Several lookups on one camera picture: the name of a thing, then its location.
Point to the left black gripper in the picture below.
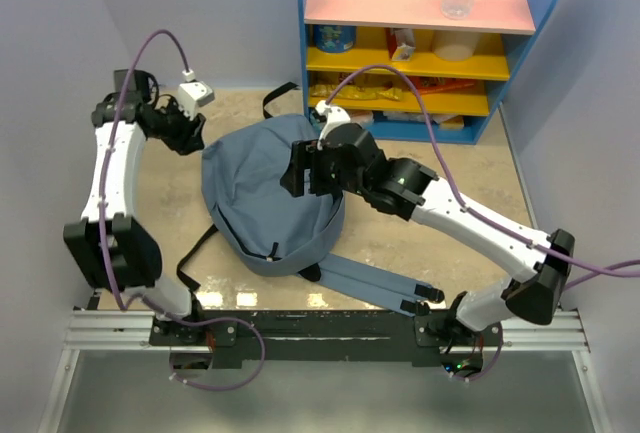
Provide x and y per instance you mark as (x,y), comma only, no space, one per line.
(191,139)

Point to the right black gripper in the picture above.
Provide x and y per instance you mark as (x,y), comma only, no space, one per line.
(305,156)

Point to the blue student backpack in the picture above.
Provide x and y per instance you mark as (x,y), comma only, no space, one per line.
(277,235)

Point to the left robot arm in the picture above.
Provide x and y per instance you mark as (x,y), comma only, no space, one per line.
(111,248)

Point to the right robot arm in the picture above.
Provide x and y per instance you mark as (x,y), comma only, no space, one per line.
(536,263)

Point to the yellow snack bag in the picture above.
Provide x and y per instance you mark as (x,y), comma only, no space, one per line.
(365,87)

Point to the white tissue pack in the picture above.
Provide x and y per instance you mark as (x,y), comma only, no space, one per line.
(363,118)

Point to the blue round tin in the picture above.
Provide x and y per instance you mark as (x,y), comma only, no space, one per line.
(334,38)

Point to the blue shelf unit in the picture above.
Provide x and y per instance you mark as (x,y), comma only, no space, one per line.
(414,73)

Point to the red snack packet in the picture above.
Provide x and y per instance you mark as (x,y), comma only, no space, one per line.
(436,85)

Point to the red white carton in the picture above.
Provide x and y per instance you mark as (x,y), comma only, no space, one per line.
(400,44)

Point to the yellow sponge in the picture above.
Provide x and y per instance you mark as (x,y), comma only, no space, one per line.
(455,123)

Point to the white round container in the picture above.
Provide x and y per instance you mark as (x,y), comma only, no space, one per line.
(455,46)

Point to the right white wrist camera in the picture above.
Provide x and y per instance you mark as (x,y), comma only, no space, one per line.
(329,117)

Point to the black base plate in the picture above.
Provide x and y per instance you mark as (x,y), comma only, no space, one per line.
(333,335)

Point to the aluminium rail frame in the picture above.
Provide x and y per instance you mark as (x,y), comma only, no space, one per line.
(115,381)

